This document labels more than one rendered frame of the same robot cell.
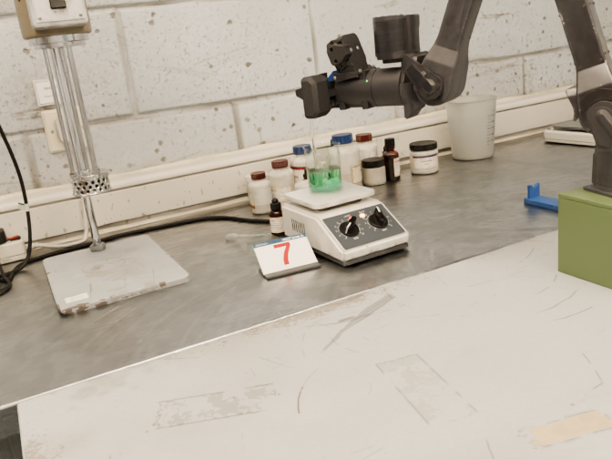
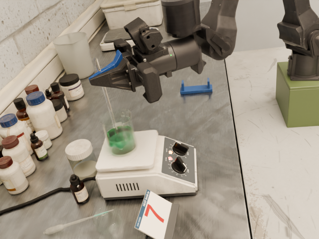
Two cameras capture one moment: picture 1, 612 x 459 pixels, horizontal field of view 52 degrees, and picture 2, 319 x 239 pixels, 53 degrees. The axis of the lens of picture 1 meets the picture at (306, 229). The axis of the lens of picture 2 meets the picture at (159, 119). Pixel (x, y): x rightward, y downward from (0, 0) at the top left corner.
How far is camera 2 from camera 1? 76 cm
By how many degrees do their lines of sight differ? 50
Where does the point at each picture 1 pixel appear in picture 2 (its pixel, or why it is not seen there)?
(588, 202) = (312, 87)
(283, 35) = not seen: outside the picture
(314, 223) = (155, 178)
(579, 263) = (303, 119)
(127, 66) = not seen: outside the picture
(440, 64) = (229, 29)
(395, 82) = (195, 50)
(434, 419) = not seen: outside the picture
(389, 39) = (190, 18)
